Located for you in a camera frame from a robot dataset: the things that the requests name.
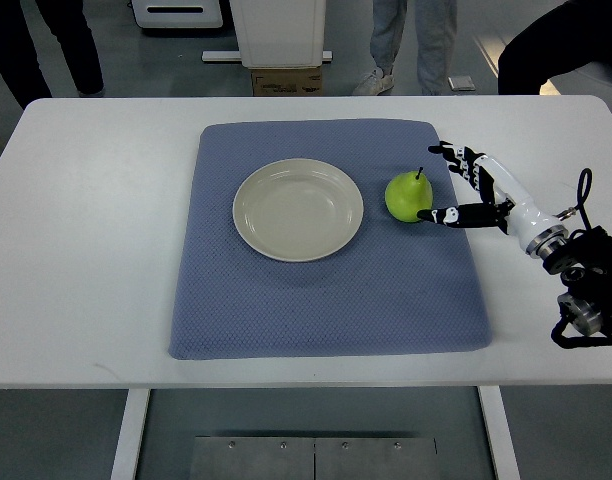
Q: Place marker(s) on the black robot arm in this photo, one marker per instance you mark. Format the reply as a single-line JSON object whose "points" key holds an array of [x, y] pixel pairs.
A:
{"points": [[583, 263]]}

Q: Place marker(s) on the left white table leg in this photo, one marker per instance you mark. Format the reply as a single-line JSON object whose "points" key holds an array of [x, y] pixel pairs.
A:
{"points": [[127, 453]]}

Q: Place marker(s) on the right white table leg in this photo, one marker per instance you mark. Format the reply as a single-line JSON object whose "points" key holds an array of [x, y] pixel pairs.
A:
{"points": [[498, 433]]}

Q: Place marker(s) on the metal base plate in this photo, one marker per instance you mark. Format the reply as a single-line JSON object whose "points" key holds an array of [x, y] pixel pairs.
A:
{"points": [[314, 458]]}

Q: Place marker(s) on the beige round plate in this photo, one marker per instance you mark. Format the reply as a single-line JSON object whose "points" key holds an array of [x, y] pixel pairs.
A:
{"points": [[298, 210]]}

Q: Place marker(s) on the cardboard box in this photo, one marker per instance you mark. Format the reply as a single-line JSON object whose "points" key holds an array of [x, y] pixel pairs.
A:
{"points": [[290, 82]]}

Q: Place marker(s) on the white cabinet on stand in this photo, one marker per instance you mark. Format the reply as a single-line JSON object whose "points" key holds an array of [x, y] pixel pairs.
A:
{"points": [[276, 34]]}

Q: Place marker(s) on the person in dark trousers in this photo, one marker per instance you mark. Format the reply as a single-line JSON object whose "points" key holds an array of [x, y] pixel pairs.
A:
{"points": [[19, 65]]}

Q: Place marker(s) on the grey floor socket plate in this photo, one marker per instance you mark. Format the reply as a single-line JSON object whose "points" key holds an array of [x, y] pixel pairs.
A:
{"points": [[462, 83]]}

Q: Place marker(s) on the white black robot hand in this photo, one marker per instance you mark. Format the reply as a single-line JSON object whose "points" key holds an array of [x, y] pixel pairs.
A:
{"points": [[504, 204]]}

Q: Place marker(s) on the white machine with slot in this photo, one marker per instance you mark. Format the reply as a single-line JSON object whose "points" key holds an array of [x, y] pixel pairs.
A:
{"points": [[177, 14]]}

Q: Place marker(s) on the green pear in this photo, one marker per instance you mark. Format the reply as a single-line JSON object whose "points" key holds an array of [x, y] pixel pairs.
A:
{"points": [[407, 194]]}

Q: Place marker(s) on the white table leg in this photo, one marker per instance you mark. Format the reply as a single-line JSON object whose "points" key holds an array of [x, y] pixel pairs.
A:
{"points": [[127, 453], [498, 433]]}

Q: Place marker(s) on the person in black clothes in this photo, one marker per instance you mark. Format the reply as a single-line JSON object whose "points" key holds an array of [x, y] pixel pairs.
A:
{"points": [[568, 37]]}

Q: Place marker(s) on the blue textured mat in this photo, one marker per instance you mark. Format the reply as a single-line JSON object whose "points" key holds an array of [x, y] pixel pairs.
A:
{"points": [[396, 288]]}

